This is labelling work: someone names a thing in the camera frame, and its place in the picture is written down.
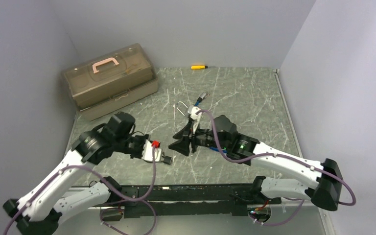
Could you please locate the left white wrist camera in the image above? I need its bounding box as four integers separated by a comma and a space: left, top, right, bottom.
141, 140, 163, 162

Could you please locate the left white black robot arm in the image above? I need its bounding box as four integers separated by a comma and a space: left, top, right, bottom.
3, 112, 161, 235

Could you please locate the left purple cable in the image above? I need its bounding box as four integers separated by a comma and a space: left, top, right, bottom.
2, 147, 158, 235

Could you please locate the small black cable lock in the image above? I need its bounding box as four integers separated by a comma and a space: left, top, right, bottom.
161, 153, 173, 165

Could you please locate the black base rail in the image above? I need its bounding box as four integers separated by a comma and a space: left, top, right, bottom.
108, 183, 282, 218

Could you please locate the translucent brown toolbox pink handle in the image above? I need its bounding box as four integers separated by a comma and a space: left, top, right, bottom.
61, 43, 159, 120

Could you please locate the blue cable lock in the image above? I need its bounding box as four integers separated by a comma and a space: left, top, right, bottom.
194, 92, 218, 151

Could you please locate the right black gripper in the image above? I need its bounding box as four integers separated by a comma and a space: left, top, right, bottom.
169, 120, 229, 156

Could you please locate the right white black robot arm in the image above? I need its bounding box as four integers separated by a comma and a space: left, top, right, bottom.
169, 115, 343, 211

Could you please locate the yellow handled screwdriver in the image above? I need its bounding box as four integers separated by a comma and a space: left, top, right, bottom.
190, 65, 208, 70

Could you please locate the brass padlock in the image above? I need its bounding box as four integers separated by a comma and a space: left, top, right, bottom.
175, 101, 189, 118

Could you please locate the aluminium frame rail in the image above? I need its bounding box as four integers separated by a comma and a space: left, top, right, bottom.
32, 69, 334, 235

